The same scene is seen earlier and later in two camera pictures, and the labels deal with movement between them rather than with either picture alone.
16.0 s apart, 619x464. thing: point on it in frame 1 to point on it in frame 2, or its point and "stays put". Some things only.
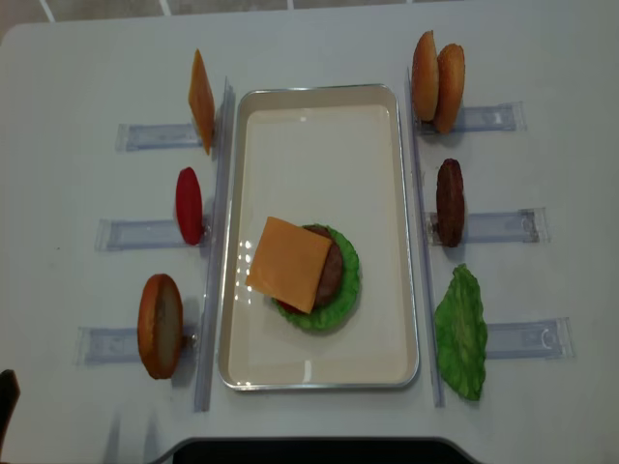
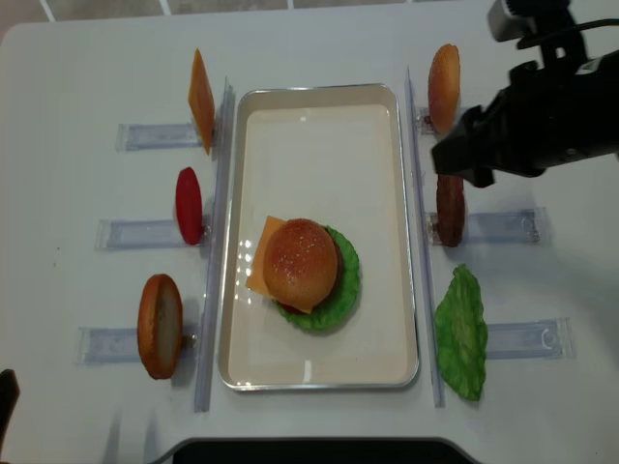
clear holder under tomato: [119, 235] stays put
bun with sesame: [426, 76] to [301, 262]
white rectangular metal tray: [315, 156] stays put
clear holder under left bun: [118, 346] stays put
